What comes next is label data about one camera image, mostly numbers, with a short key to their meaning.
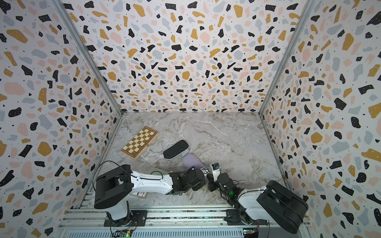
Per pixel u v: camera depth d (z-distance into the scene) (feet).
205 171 2.40
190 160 3.03
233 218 2.43
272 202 1.48
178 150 3.17
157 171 1.95
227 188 2.17
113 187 1.56
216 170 2.50
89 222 2.40
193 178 2.07
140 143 3.28
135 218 2.40
